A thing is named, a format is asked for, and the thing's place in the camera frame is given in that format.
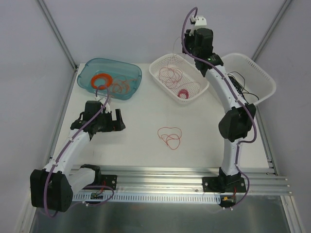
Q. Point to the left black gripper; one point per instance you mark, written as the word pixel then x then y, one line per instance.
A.
pixel 112 123

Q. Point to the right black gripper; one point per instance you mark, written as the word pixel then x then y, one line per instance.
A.
pixel 187 48

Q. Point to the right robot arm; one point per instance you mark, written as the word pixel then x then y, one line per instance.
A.
pixel 239 115

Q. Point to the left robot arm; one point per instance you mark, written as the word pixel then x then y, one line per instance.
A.
pixel 53 187

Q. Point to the white perforated plastic basket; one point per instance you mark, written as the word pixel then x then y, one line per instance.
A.
pixel 178 78

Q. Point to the teal transparent plastic bin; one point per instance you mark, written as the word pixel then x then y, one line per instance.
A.
pixel 101 76

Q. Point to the white translucent plastic tub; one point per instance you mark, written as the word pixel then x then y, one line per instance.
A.
pixel 255 84

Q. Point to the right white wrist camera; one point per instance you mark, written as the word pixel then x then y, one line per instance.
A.
pixel 197 22

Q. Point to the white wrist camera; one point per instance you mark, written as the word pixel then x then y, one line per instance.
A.
pixel 102 99
pixel 197 22

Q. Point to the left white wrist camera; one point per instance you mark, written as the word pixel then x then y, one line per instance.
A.
pixel 102 99

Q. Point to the aluminium mounting rail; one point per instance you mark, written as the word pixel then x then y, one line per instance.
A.
pixel 263 181

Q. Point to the white slotted cable duct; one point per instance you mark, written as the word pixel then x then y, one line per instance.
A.
pixel 196 198

